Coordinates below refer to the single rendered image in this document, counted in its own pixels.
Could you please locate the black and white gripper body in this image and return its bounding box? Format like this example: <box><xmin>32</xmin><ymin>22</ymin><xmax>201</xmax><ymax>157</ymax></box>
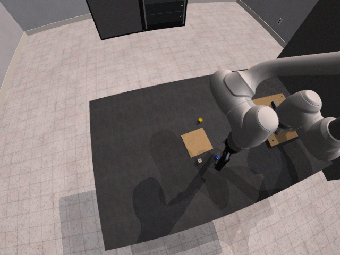
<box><xmin>225</xmin><ymin>139</ymin><xmax>238</xmax><ymax>155</ymax></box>

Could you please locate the peach flat square mat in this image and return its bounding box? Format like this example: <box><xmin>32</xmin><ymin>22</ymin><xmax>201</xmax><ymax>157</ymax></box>
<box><xmin>181</xmin><ymin>128</ymin><xmax>213</xmax><ymax>158</ymax></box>

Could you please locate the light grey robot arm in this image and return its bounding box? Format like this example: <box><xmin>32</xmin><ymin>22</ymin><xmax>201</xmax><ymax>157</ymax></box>
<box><xmin>210</xmin><ymin>51</ymin><xmax>340</xmax><ymax>161</ymax></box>

